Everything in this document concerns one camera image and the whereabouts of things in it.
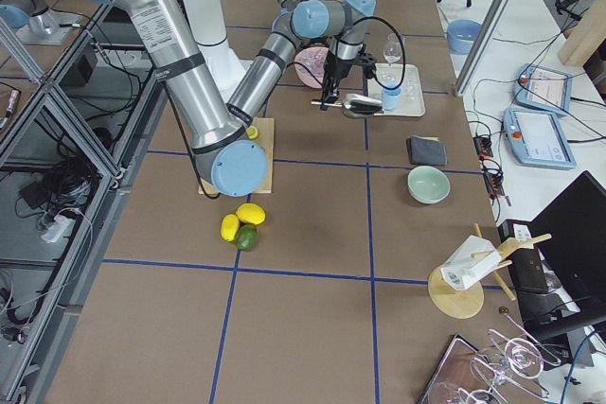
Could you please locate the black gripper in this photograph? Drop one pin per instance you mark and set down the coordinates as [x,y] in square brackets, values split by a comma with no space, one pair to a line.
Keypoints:
[335,69]

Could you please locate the steel ice scoop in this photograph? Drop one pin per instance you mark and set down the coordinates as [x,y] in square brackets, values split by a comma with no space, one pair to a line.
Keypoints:
[359,106]

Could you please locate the pink bowl of ice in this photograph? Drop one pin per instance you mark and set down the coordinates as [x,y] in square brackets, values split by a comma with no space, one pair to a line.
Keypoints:
[309,65]

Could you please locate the light blue plastic cup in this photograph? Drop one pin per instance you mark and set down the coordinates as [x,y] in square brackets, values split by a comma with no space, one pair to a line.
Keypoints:
[390,98]

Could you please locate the clear wine glass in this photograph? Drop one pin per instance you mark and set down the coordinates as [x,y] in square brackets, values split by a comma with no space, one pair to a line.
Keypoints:
[392,53]

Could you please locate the wooden cutting board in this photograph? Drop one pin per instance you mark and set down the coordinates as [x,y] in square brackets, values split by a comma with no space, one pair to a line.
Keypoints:
[267,158]

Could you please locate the cream bear serving tray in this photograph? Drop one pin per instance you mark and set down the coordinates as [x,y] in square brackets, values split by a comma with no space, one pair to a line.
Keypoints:
[410,102]

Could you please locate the halved lemon slice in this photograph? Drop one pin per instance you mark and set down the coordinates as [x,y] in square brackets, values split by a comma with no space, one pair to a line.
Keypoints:
[252,132]

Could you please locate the green ceramic bowl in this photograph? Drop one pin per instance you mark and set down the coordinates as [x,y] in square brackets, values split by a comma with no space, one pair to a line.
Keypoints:
[428,185]

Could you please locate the blue bowl with fork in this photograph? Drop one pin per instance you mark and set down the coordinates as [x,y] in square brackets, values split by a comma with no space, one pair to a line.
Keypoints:
[461,35]

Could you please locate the yellow lemon upper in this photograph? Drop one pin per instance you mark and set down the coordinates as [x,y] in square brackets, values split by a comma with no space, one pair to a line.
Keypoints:
[251,213]

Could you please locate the yellow lemon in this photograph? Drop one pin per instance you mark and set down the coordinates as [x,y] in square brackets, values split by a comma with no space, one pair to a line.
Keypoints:
[251,213]
[230,226]

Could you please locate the yellow lemon lower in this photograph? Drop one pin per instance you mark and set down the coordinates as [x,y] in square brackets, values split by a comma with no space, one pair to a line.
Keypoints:
[230,226]

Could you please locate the blue teach pendant near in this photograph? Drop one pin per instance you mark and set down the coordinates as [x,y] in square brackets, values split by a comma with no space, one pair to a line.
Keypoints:
[536,139]

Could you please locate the blue teach pendant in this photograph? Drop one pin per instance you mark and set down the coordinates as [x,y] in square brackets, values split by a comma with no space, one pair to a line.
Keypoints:
[536,139]
[541,88]

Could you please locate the blue teach pendant far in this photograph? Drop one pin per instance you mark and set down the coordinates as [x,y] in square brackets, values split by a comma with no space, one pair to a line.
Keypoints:
[541,88]

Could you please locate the white carton on stand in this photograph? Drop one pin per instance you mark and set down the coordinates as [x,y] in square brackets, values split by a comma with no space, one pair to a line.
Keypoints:
[470,262]

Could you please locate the wooden mug tree stand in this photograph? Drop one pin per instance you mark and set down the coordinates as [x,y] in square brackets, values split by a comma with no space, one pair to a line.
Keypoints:
[467,303]

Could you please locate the hanging wine glass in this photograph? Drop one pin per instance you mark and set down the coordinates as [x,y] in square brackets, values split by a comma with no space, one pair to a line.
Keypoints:
[524,355]

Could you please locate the aluminium frame post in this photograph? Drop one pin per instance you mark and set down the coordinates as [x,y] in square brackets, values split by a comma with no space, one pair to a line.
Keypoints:
[471,64]

